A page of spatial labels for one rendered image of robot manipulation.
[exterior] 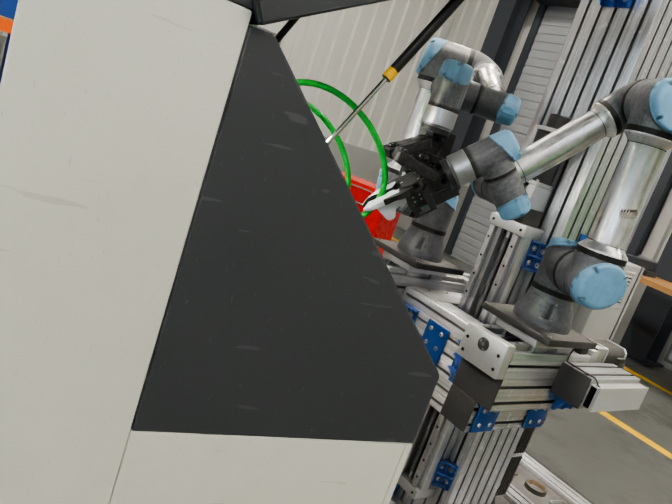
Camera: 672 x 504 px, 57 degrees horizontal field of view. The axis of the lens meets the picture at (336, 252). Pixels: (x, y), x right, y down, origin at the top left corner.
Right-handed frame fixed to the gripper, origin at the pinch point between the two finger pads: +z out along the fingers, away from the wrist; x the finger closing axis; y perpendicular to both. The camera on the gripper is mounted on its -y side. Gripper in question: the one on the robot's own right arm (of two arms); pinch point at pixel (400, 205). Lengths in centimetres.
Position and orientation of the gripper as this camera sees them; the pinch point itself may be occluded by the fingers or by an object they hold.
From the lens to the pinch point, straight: 150.3
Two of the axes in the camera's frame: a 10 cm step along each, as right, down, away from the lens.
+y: 8.6, 1.8, 4.9
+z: -3.2, 9.2, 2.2
